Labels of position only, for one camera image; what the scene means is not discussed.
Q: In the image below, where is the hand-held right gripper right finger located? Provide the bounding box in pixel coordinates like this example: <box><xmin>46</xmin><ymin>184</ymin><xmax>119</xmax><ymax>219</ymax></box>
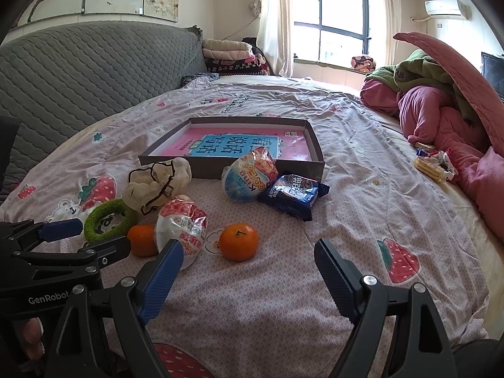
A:
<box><xmin>314</xmin><ymin>238</ymin><xmax>459</xmax><ymax>378</ymax></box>

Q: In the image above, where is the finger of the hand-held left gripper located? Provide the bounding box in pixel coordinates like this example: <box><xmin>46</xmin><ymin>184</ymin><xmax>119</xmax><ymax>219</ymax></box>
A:
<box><xmin>11</xmin><ymin>238</ymin><xmax>132</xmax><ymax>281</ymax></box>
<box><xmin>0</xmin><ymin>218</ymin><xmax>84</xmax><ymax>253</ymax></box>

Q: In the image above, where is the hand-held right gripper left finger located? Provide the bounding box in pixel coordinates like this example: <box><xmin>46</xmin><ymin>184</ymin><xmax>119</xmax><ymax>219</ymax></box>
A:
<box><xmin>44</xmin><ymin>238</ymin><xmax>186</xmax><ymax>378</ymax></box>

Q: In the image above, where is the green fuzzy ring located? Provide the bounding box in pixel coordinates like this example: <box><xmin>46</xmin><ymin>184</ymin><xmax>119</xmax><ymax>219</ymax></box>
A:
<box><xmin>84</xmin><ymin>199</ymin><xmax>139</xmax><ymax>243</ymax></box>

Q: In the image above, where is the orange tangerine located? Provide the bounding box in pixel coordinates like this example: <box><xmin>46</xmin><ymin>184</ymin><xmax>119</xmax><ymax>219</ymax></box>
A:
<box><xmin>127</xmin><ymin>224</ymin><xmax>159</xmax><ymax>257</ymax></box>
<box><xmin>219</xmin><ymin>223</ymin><xmax>261</xmax><ymax>261</ymax></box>

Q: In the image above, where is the red white snack bag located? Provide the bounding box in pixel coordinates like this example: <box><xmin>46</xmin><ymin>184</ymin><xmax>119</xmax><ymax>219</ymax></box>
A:
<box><xmin>154</xmin><ymin>199</ymin><xmax>208</xmax><ymax>270</ymax></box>

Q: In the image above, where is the cream cloth with black trim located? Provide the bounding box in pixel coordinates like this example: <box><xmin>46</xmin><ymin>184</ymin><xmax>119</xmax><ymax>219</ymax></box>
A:
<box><xmin>122</xmin><ymin>157</ymin><xmax>193</xmax><ymax>216</ymax></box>

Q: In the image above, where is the blue cookie packet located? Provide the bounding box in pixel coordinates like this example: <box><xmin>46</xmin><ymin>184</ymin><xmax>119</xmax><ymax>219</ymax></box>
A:
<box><xmin>257</xmin><ymin>171</ymin><xmax>330</xmax><ymax>222</ymax></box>

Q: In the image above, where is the grey shallow cardboard box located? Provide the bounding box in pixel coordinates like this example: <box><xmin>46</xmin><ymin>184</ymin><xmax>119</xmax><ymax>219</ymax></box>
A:
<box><xmin>138</xmin><ymin>117</ymin><xmax>326</xmax><ymax>184</ymax></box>

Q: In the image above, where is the person's left hand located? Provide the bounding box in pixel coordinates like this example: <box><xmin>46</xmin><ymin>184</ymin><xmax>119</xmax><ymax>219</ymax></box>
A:
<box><xmin>21</xmin><ymin>317</ymin><xmax>46</xmax><ymax>363</ymax></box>

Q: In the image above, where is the yellow wafer packet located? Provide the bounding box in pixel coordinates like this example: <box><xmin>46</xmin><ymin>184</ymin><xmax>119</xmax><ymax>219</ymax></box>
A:
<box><xmin>413</xmin><ymin>157</ymin><xmax>453</xmax><ymax>182</ymax></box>

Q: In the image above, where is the grey quilted headboard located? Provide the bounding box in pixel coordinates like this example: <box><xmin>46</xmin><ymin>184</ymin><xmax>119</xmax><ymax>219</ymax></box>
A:
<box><xmin>0</xmin><ymin>21</ymin><xmax>209</xmax><ymax>205</ymax></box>

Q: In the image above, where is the pink and blue book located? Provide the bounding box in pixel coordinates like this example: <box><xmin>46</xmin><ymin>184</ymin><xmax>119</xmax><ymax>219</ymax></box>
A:
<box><xmin>159</xmin><ymin>124</ymin><xmax>318</xmax><ymax>162</ymax></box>

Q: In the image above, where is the white and red wrapper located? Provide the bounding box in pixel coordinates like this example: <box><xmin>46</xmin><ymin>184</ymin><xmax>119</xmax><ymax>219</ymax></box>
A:
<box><xmin>431</xmin><ymin>150</ymin><xmax>460</xmax><ymax>176</ymax></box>

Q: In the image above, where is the pink quilt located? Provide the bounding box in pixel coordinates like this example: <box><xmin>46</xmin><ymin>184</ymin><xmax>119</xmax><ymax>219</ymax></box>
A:
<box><xmin>360</xmin><ymin>77</ymin><xmax>504</xmax><ymax>221</ymax></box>

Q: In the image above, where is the dark patterned pillow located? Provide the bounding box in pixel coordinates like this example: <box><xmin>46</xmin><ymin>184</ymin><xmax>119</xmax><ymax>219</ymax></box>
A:
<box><xmin>181</xmin><ymin>72</ymin><xmax>220</xmax><ymax>88</ymax></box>

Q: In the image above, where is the patterned cushion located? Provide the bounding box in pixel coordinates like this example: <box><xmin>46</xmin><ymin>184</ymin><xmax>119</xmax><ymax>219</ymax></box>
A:
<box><xmin>351</xmin><ymin>54</ymin><xmax>377</xmax><ymax>72</ymax></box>

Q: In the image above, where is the dark patterned folded blanket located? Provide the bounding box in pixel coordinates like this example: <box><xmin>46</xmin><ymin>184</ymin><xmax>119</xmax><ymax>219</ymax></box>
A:
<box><xmin>205</xmin><ymin>56</ymin><xmax>270</xmax><ymax>76</ymax></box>

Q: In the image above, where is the green blanket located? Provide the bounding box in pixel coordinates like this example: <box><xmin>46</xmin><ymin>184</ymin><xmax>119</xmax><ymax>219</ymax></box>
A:
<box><xmin>364</xmin><ymin>49</ymin><xmax>479</xmax><ymax>123</ymax></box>

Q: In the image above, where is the cream folded blanket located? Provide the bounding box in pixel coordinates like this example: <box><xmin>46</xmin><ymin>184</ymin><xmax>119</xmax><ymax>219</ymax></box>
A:
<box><xmin>202</xmin><ymin>38</ymin><xmax>253</xmax><ymax>60</ymax></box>

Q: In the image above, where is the pink quilted cover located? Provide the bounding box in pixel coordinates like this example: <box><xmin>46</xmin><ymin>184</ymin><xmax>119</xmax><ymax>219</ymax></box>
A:
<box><xmin>393</xmin><ymin>31</ymin><xmax>504</xmax><ymax>156</ymax></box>

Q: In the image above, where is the dark cloth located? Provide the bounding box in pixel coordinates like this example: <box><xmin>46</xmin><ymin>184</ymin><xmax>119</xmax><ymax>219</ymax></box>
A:
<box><xmin>241</xmin><ymin>37</ymin><xmax>264</xmax><ymax>56</ymax></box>

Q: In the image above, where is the cream curtain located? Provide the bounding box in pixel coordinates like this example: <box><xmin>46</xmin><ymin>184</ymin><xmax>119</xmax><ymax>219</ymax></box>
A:
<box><xmin>378</xmin><ymin>0</ymin><xmax>403</xmax><ymax>72</ymax></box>
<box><xmin>258</xmin><ymin>0</ymin><xmax>294</xmax><ymax>77</ymax></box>

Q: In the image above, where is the black framed window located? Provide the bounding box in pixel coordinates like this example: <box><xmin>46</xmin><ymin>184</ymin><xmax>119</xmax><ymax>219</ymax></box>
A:
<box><xmin>292</xmin><ymin>0</ymin><xmax>373</xmax><ymax>64</ymax></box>

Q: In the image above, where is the white air conditioner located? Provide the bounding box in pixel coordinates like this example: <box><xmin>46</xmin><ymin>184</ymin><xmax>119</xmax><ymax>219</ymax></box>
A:
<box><xmin>424</xmin><ymin>0</ymin><xmax>472</xmax><ymax>20</ymax></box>

